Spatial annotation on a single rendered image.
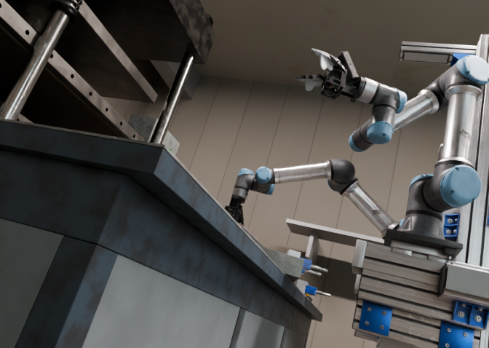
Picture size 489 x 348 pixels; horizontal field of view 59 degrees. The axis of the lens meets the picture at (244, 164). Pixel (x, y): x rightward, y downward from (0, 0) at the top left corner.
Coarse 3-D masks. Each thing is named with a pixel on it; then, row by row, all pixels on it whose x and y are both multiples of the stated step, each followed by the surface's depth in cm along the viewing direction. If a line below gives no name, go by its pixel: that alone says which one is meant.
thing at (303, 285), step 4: (300, 280) 166; (300, 284) 165; (304, 284) 165; (308, 284) 169; (300, 288) 165; (304, 288) 164; (308, 288) 164; (312, 288) 164; (316, 288) 164; (304, 292) 164; (308, 292) 164; (312, 292) 163; (316, 292) 165; (320, 292) 164
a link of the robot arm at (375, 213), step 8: (328, 184) 220; (336, 184) 212; (344, 184) 210; (352, 184) 209; (344, 192) 211; (352, 192) 210; (360, 192) 209; (352, 200) 211; (360, 200) 208; (368, 200) 208; (360, 208) 209; (368, 208) 207; (376, 208) 206; (368, 216) 208; (376, 216) 205; (384, 216) 205; (376, 224) 206; (384, 224) 204; (392, 224) 203; (384, 232) 203
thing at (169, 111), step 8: (184, 56) 218; (192, 56) 218; (184, 64) 216; (192, 64) 219; (184, 72) 214; (176, 80) 212; (184, 80) 214; (176, 88) 211; (168, 96) 210; (176, 96) 210; (168, 104) 208; (176, 104) 210; (168, 112) 206; (160, 120) 205; (168, 120) 206; (160, 128) 203; (152, 136) 202; (160, 136) 202
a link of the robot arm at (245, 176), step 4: (240, 172) 217; (244, 172) 215; (248, 172) 215; (252, 172) 217; (240, 176) 215; (244, 176) 214; (248, 176) 215; (252, 176) 215; (236, 180) 216; (240, 180) 214; (244, 180) 214; (248, 180) 214; (252, 180) 214; (236, 184) 214; (240, 184) 213; (244, 184) 213; (248, 184) 214; (240, 188) 215; (244, 188) 213; (248, 188) 214
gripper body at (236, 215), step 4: (232, 196) 210; (236, 196) 209; (232, 200) 211; (236, 200) 211; (240, 200) 212; (244, 200) 213; (232, 204) 211; (236, 204) 210; (240, 204) 213; (228, 208) 210; (232, 208) 209; (236, 208) 207; (228, 212) 209; (232, 212) 207; (236, 212) 208; (240, 212) 210; (232, 216) 206; (236, 216) 207; (240, 216) 211; (236, 220) 207
